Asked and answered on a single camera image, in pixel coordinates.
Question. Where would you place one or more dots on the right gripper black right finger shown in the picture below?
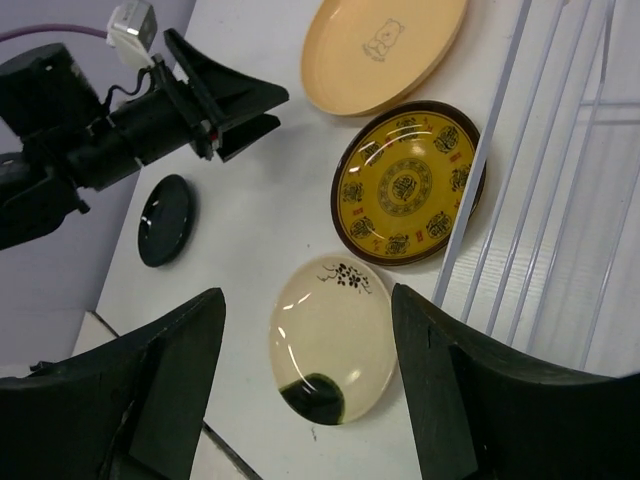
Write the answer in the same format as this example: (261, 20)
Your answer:
(482, 410)

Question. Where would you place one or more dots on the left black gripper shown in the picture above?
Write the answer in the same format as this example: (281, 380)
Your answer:
(161, 115)

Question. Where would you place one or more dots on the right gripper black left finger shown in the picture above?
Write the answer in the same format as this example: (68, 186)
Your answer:
(132, 408)

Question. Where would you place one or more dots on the orange round plate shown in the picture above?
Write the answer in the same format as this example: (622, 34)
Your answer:
(360, 56)

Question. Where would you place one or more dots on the yellow patterned black-rim plate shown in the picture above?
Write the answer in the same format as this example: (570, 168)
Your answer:
(399, 184)

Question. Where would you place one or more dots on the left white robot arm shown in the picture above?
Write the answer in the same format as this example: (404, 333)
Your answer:
(72, 139)

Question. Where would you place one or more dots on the black round plate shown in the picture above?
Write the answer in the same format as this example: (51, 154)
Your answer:
(166, 221)

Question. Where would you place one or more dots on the cream plate black mark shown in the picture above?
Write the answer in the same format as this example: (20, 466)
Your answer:
(331, 344)

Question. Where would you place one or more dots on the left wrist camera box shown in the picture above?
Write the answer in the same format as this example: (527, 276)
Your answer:
(131, 30)

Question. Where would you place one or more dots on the white wire dish rack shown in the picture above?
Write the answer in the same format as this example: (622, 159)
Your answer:
(545, 255)

